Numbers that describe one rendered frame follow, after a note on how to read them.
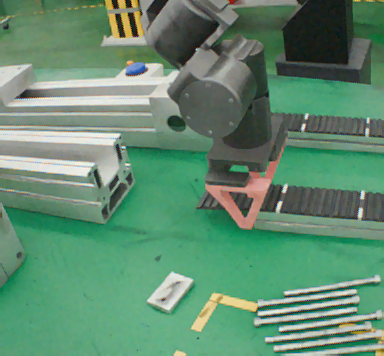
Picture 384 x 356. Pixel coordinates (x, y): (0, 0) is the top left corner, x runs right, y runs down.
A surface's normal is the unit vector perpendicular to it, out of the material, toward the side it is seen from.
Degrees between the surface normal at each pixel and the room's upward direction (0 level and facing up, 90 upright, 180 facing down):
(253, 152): 2
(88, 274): 0
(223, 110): 88
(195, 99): 88
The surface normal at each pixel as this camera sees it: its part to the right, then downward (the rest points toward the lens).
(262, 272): -0.16, -0.82
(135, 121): -0.35, 0.57
